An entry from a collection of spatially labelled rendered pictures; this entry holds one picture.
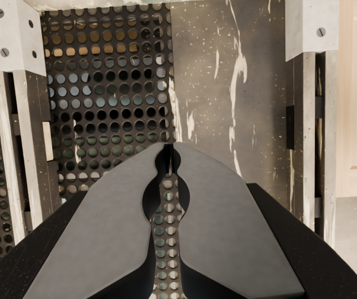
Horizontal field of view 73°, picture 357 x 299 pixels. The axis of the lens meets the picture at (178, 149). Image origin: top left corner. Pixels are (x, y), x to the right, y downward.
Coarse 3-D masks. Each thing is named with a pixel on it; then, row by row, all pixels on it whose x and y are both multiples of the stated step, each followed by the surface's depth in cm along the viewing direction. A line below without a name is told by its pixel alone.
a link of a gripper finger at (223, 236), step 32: (192, 160) 10; (192, 192) 8; (224, 192) 8; (192, 224) 7; (224, 224) 7; (256, 224) 7; (192, 256) 6; (224, 256) 6; (256, 256) 6; (192, 288) 6; (224, 288) 5; (256, 288) 5; (288, 288) 5
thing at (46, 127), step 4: (44, 124) 48; (48, 124) 49; (44, 128) 48; (48, 128) 49; (44, 132) 48; (48, 132) 49; (44, 136) 48; (48, 136) 49; (44, 140) 48; (48, 140) 49; (48, 144) 49; (48, 148) 49; (48, 152) 49; (52, 152) 50; (48, 156) 49; (52, 156) 50; (48, 160) 49
